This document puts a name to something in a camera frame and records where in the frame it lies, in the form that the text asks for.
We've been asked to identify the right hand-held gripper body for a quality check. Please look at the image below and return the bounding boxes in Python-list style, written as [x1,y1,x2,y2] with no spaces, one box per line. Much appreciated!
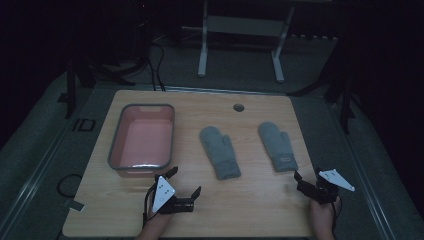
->
[308,167,356,206]

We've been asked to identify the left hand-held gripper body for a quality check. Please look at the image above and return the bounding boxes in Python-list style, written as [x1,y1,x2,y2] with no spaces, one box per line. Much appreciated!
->
[151,175,195,215]

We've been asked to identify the grey mitten with label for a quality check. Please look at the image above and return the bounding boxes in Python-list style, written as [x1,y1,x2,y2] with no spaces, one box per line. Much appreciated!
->
[257,121,299,174]

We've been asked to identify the pink basin with grey rim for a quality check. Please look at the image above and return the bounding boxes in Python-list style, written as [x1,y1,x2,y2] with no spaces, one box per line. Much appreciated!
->
[107,103,176,179]

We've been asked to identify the plain grey mitten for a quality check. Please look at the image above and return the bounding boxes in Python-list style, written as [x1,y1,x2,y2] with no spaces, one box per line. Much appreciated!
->
[198,125,242,181]

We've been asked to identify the person's right hand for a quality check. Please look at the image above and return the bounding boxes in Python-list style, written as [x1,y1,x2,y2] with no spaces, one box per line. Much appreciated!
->
[309,195,343,232]

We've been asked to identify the person's left hand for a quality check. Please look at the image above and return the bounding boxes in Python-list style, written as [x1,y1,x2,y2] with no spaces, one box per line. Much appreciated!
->
[146,201,175,232]

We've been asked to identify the black metal stand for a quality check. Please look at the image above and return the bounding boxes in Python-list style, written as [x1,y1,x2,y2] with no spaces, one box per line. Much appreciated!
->
[287,33,360,135]

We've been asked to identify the black tripod stand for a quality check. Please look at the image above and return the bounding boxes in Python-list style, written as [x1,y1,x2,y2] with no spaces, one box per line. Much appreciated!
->
[62,54,149,120]

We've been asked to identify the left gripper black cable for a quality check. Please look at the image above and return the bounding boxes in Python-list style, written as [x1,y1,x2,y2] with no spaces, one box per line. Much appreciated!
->
[142,182,160,229]

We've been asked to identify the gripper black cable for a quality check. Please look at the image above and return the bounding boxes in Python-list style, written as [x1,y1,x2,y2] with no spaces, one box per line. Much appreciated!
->
[142,182,160,229]
[329,196,343,234]

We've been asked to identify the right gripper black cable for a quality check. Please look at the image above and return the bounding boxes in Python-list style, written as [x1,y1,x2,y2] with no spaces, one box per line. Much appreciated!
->
[329,196,343,234]

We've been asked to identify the black cable loop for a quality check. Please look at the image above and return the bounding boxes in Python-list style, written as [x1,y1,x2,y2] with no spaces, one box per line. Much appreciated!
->
[56,173,84,198]

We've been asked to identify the black floor cables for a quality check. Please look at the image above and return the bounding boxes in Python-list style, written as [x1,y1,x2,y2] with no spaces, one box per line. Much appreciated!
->
[146,39,167,92]

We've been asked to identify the white metal desk frame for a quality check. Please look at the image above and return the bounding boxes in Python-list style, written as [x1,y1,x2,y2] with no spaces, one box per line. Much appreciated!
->
[181,0,298,84]

